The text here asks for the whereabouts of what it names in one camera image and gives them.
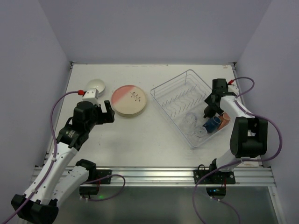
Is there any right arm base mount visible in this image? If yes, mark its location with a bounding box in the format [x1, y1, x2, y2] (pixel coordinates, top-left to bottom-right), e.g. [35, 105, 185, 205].
[193, 164, 236, 199]

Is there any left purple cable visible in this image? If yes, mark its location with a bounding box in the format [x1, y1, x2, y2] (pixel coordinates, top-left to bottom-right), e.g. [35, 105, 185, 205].
[0, 89, 126, 222]

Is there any black mug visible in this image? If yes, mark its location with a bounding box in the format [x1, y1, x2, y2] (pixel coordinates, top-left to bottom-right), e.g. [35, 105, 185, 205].
[204, 105, 214, 118]

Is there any cream plate green patch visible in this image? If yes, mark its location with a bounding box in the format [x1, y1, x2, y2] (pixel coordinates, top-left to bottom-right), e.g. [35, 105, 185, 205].
[115, 107, 148, 117]

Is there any white wire dish rack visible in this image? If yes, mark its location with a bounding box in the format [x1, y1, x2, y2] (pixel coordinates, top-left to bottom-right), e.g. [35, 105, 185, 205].
[150, 69, 231, 148]

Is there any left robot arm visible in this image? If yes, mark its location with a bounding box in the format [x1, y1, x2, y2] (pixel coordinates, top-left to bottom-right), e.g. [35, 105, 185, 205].
[11, 100, 115, 224]

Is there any clear glass near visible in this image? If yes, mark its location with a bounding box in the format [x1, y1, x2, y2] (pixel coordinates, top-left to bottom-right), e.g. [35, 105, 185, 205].
[194, 126, 208, 139]

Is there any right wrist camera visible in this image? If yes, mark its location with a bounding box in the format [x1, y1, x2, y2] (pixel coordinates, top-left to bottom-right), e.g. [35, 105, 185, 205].
[228, 84, 240, 96]

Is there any cream plate orange patch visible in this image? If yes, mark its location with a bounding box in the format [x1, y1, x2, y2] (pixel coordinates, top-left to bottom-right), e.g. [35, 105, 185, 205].
[111, 85, 147, 114]

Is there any aluminium mounting rail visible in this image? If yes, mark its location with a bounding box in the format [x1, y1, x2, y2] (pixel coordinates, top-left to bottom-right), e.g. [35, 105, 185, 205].
[97, 167, 276, 187]

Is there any cream plate yellow patch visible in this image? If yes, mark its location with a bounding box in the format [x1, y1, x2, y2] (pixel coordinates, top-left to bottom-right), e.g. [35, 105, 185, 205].
[116, 109, 147, 118]

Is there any blue mug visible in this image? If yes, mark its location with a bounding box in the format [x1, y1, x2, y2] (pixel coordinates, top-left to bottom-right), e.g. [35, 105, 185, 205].
[203, 116, 221, 133]

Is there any clear glass far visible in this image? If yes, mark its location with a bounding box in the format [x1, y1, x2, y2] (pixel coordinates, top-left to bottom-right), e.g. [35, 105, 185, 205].
[183, 112, 198, 126]

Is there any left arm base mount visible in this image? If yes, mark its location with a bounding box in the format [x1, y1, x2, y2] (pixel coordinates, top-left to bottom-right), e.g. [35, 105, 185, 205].
[79, 169, 112, 198]

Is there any white ceramic bowl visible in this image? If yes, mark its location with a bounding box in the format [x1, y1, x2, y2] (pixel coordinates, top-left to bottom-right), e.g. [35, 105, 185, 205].
[85, 79, 106, 96]

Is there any pink mug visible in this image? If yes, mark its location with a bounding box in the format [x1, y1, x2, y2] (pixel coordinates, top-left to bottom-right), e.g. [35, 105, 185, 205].
[218, 112, 230, 130]

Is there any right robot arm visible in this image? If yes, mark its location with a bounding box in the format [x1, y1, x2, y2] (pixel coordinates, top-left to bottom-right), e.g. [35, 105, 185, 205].
[204, 78, 268, 174]

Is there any clear glass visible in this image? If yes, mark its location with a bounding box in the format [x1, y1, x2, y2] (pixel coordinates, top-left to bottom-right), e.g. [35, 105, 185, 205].
[194, 126, 208, 139]
[183, 112, 198, 126]

